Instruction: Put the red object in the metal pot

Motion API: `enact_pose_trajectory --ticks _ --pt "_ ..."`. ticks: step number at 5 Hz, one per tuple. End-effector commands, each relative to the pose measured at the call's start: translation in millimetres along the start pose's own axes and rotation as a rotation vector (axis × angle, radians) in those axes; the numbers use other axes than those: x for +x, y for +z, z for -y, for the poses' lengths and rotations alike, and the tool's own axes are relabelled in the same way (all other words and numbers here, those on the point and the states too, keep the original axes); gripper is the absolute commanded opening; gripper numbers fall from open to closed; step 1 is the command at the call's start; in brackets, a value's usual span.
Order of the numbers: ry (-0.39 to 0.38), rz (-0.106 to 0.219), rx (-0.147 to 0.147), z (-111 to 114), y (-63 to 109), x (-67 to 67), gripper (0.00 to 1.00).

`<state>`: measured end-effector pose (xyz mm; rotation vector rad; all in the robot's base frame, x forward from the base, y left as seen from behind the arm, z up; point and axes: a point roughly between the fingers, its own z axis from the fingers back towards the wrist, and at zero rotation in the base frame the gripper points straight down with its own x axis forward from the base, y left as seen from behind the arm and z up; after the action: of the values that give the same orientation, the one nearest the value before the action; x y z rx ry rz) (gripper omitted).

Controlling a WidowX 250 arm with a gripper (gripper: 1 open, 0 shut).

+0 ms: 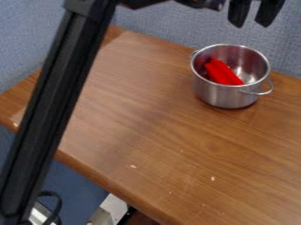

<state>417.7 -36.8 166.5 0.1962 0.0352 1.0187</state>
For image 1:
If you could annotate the metal pot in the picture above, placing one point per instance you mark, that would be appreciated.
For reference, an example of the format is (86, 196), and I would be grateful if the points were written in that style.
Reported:
(248, 63)

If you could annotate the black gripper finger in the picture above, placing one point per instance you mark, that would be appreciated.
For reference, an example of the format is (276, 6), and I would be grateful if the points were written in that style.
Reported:
(238, 10)
(268, 10)

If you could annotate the dark vertical bar at left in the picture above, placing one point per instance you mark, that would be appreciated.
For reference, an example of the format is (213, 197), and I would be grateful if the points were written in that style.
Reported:
(50, 108)

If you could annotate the white table bracket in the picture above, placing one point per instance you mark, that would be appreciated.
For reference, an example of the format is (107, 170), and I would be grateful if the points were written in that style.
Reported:
(110, 212)

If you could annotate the white box below table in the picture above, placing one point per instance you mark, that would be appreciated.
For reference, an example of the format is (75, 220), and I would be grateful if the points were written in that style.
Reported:
(39, 216)

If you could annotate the red star-shaped block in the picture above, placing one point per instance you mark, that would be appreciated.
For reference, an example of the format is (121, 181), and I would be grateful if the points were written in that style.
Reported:
(221, 74)

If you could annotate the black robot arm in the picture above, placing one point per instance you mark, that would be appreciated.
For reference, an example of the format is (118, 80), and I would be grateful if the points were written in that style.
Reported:
(214, 5)

